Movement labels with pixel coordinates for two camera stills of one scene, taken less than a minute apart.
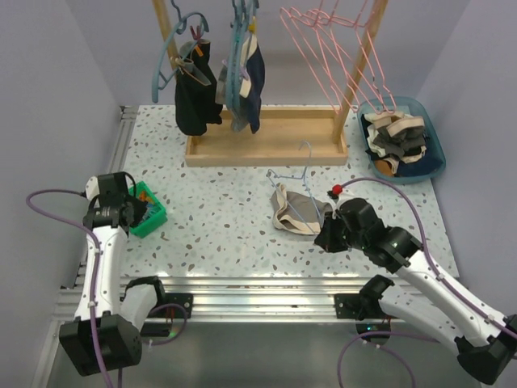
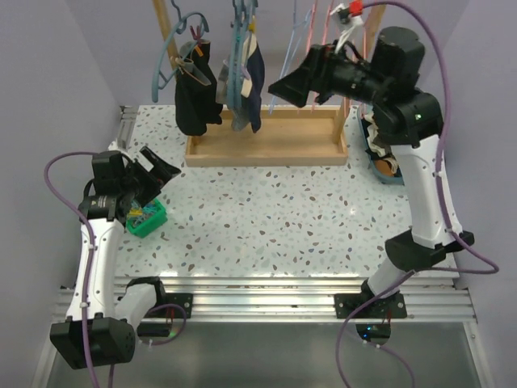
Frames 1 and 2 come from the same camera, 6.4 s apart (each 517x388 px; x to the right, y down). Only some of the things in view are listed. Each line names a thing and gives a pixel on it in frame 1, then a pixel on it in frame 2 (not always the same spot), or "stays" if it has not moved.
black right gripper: (325, 238) to (314, 75)
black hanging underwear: (197, 101) stays
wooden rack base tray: (287, 136) stays
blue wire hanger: (270, 173) to (300, 28)
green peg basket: (155, 213) stays
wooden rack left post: (166, 30) stays
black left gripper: (140, 208) to (160, 173)
